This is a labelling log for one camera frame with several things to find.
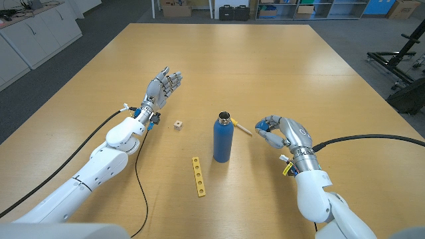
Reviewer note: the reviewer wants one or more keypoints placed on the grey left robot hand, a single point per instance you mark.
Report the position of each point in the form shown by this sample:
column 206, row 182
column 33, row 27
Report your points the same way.
column 159, row 89

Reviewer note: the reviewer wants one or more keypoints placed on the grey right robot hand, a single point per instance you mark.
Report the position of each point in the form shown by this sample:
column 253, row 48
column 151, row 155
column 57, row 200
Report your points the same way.
column 293, row 134

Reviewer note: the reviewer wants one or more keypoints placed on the blue bottle cap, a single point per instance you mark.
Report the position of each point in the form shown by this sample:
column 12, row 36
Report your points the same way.
column 263, row 125

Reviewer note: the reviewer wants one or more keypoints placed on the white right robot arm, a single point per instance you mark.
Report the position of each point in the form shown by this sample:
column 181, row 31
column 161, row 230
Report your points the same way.
column 312, row 199

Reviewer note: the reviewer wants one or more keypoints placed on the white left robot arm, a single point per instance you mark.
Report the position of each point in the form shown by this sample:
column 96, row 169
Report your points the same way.
column 103, row 166

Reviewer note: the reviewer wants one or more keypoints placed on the blue metal bottle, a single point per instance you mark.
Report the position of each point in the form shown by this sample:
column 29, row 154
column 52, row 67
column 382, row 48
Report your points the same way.
column 223, row 142

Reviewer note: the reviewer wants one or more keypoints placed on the small wooden cube block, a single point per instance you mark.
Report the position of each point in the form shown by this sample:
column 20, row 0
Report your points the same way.
column 176, row 127

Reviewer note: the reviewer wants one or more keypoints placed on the wooden peg with yellow head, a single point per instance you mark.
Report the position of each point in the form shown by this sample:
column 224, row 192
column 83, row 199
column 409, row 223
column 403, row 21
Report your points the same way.
column 244, row 129

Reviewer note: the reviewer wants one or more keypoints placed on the large cardboard box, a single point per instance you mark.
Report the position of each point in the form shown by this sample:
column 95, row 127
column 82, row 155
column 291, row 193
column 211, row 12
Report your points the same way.
column 176, row 10

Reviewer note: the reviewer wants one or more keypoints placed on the black hard case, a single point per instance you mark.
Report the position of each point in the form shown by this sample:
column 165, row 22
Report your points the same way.
column 226, row 13
column 242, row 13

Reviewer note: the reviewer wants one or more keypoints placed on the yellow perforated strip block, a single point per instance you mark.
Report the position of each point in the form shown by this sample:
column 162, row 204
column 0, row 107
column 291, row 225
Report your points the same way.
column 201, row 192

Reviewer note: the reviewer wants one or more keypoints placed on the small cardboard box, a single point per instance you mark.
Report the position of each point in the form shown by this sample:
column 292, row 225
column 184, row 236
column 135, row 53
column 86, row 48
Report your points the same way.
column 305, row 11

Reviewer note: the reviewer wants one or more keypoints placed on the black metal wheeled stand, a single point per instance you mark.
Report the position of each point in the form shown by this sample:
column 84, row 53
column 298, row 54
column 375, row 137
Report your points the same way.
column 395, row 61

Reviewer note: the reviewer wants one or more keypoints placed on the grey metal shelf unit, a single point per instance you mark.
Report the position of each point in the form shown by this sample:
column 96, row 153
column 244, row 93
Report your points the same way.
column 335, row 16

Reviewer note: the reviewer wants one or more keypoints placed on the white cabinet row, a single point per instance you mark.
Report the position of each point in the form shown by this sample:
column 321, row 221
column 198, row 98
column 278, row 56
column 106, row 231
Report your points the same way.
column 33, row 36

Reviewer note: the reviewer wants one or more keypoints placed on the blue panel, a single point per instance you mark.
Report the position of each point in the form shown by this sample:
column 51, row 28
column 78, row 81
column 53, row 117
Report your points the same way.
column 375, row 6

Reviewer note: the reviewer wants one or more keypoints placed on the tilted cardboard box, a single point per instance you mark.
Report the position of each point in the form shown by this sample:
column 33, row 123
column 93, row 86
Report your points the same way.
column 403, row 9

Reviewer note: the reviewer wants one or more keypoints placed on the grey robot torso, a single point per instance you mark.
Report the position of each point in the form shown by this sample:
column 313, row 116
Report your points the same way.
column 50, row 232

